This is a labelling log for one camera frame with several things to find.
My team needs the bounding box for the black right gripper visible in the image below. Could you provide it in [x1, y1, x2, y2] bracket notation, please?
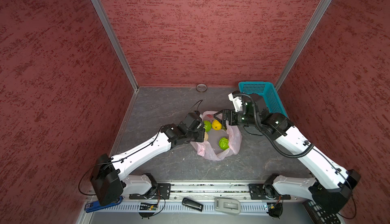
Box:
[214, 108, 260, 126]

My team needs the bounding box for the yellow fruit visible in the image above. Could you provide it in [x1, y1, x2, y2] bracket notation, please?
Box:
[212, 120, 222, 131]

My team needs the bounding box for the green fruit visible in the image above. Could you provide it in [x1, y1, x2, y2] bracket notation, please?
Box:
[204, 120, 212, 133]
[218, 137, 229, 150]

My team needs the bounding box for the pink plastic bag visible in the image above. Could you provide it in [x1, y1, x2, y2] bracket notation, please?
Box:
[191, 122, 242, 161]

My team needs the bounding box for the beige brown fruit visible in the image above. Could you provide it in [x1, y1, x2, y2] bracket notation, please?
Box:
[204, 132, 209, 141]

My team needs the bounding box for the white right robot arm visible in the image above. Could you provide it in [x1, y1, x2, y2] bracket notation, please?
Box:
[213, 92, 361, 214]

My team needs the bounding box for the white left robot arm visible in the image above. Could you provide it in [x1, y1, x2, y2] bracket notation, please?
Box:
[90, 111, 205, 206]

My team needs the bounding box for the teal plastic basket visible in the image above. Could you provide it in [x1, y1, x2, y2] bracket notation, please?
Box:
[238, 81, 287, 117]

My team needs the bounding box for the black remote stick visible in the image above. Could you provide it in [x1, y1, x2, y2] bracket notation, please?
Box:
[182, 198, 204, 212]

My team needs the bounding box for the left circuit board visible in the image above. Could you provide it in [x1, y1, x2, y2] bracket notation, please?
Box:
[139, 203, 159, 211]

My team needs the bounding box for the circuit board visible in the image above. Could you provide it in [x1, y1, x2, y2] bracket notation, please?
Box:
[267, 203, 283, 219]
[139, 203, 159, 211]

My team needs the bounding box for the right circuit board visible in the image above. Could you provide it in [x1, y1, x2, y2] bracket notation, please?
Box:
[267, 203, 283, 219]

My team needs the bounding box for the blue utility tool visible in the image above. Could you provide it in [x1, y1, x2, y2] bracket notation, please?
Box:
[84, 196, 124, 213]

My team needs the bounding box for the black calculator keypad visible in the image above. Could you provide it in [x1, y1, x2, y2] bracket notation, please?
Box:
[303, 200, 341, 224]

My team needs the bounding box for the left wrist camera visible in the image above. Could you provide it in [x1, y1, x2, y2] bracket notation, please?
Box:
[178, 111, 203, 132]

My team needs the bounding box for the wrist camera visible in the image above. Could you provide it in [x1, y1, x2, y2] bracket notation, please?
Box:
[228, 91, 246, 112]
[178, 111, 203, 132]

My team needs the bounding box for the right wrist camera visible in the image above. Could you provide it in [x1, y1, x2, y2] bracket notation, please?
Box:
[228, 91, 246, 112]

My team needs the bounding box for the aluminium front rail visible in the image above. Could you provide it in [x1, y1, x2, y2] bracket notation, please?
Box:
[85, 180, 308, 202]

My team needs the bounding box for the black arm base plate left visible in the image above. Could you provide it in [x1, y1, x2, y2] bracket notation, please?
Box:
[129, 183, 172, 200]

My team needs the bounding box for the grey plastic handle device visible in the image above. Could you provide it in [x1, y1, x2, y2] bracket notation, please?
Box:
[214, 198, 241, 215]

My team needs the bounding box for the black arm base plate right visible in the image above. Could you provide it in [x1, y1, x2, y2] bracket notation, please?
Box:
[248, 183, 291, 201]

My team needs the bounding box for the aluminium corner post right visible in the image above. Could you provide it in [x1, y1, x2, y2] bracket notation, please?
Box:
[274, 0, 332, 91]

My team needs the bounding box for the aluminium corner post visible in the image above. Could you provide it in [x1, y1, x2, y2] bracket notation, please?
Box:
[274, 0, 332, 91]
[91, 0, 139, 93]

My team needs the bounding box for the aluminium corner post left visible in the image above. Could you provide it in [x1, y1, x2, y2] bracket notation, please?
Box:
[91, 0, 139, 93]

